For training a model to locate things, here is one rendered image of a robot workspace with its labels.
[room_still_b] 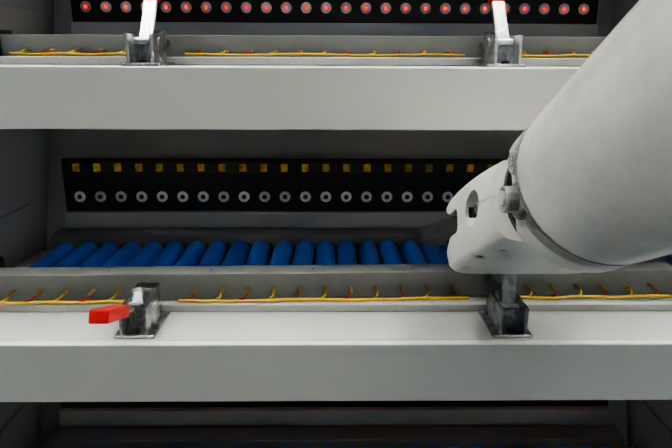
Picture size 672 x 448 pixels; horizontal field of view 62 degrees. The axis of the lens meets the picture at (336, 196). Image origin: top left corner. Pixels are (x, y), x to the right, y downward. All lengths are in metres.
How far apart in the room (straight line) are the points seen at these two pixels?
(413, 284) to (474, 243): 0.14
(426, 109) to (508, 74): 0.06
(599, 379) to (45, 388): 0.39
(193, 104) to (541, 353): 0.30
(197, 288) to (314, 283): 0.09
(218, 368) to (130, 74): 0.22
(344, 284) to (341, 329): 0.05
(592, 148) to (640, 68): 0.04
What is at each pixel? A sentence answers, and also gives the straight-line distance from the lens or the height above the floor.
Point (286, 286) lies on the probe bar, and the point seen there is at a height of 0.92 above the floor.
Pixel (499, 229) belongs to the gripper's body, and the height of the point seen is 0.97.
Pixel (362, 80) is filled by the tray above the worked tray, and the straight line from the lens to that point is 0.41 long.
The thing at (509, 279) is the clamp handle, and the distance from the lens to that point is 0.43.
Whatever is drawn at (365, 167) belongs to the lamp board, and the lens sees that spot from 0.55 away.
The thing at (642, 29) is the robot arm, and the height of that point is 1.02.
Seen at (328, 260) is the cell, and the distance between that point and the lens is 0.49.
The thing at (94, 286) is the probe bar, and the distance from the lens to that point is 0.49.
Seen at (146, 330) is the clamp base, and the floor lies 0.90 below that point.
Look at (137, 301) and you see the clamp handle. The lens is 0.43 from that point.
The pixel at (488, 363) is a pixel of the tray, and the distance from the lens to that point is 0.42.
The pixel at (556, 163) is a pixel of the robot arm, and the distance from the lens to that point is 0.23.
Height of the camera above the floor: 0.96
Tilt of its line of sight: 4 degrees up
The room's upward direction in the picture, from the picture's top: straight up
